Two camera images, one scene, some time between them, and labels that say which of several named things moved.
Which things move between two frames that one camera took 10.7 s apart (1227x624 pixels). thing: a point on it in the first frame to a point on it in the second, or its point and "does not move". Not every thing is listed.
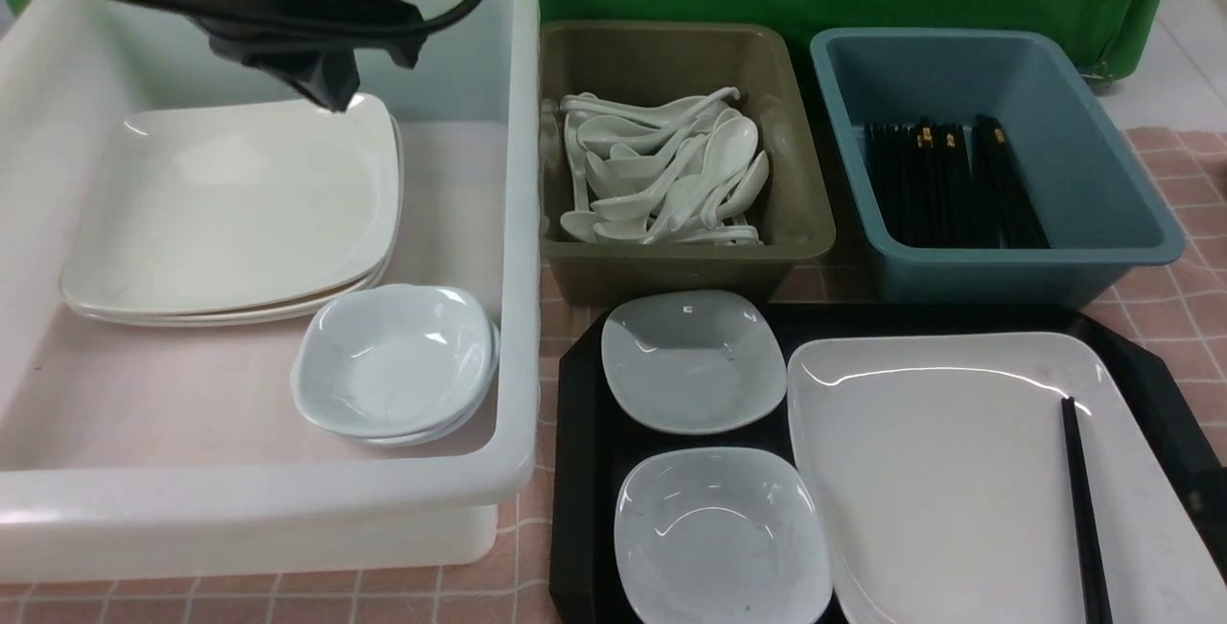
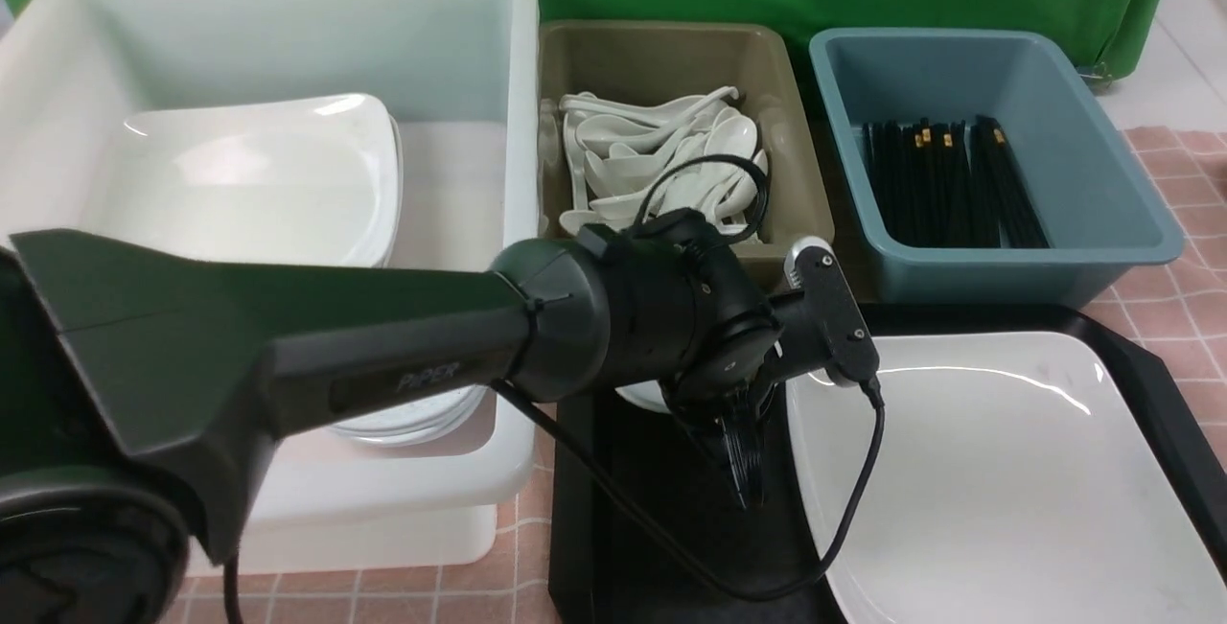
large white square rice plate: x=936 y=467 does not move
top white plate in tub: x=196 y=206 does not move
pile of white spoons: x=663 y=170 does not move
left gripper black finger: x=330 y=77 to x=744 y=459
